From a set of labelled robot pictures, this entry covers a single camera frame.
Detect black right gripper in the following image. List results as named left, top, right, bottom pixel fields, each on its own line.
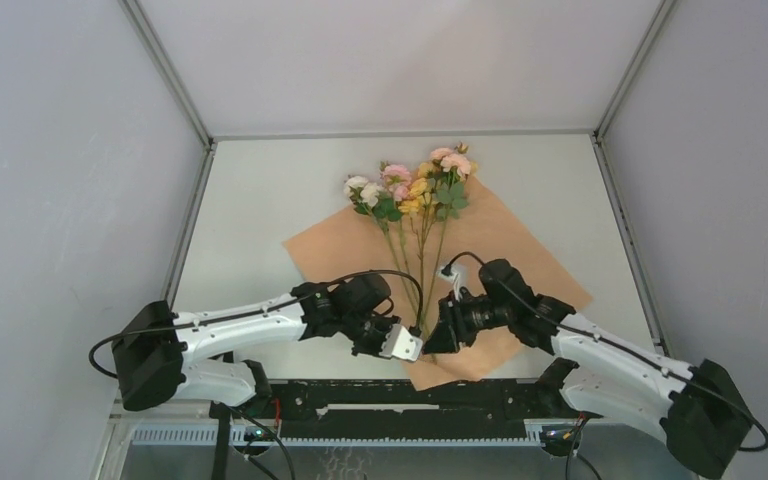
left=422, top=289, right=513, bottom=354

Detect orange green wrapping paper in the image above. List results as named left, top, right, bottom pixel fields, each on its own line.
left=284, top=180, right=593, bottom=391

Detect pink fake flower stem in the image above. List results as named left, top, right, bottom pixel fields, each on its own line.
left=378, top=160, right=425, bottom=319
left=425, top=142, right=477, bottom=318

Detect white fake flower stem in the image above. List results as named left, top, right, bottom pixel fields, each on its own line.
left=343, top=176, right=421, bottom=324

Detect yellow fake flower stem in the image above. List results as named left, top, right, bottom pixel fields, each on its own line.
left=397, top=161, right=437, bottom=327

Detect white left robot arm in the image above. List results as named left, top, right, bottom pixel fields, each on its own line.
left=103, top=272, right=421, bottom=417

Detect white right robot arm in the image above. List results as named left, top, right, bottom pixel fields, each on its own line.
left=423, top=259, right=768, bottom=479

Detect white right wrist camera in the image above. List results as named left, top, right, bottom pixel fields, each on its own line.
left=449, top=263, right=469, bottom=301

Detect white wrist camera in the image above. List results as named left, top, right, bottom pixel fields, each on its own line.
left=379, top=324, right=423, bottom=363
left=449, top=263, right=469, bottom=301

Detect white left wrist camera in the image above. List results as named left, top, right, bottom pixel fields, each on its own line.
left=379, top=324, right=423, bottom=363

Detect black mounting base rail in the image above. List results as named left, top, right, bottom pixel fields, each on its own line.
left=232, top=379, right=580, bottom=442

